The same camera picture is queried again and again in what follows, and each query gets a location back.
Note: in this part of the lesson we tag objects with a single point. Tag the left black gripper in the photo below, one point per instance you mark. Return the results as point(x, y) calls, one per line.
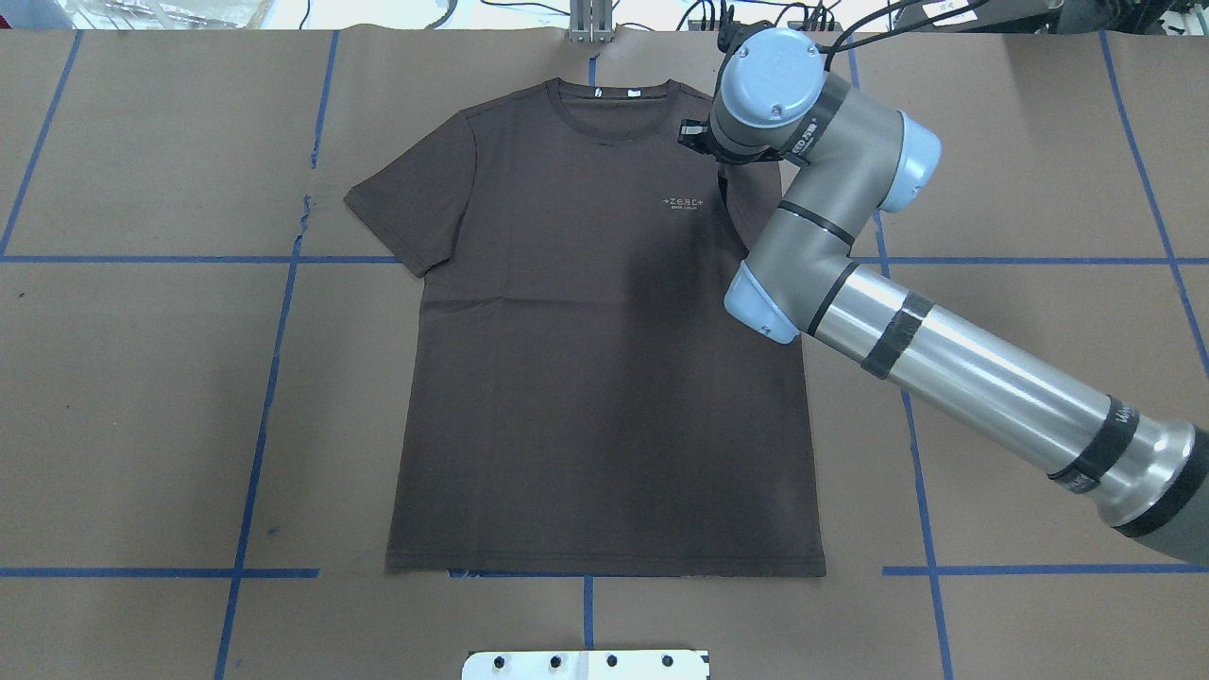
point(692, 136)

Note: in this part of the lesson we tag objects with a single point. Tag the brown t-shirt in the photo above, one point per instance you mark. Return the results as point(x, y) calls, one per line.
point(582, 403)

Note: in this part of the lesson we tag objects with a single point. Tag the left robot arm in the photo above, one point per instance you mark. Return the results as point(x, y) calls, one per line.
point(775, 100)

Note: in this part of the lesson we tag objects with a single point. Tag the aluminium frame post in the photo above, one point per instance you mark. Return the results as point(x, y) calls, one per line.
point(591, 21)

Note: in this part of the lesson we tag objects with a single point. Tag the white camera mast base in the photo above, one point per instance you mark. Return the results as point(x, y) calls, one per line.
point(588, 664)

